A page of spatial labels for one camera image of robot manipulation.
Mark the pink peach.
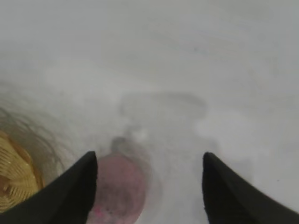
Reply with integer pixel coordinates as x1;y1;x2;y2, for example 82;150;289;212
90;155;147;224

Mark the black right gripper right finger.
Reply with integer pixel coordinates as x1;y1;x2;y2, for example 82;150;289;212
202;152;299;224

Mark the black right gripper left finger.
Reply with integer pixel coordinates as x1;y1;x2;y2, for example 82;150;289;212
0;151;98;224

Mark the yellow woven wicker basket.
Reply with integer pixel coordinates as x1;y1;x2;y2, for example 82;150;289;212
0;130;45;208

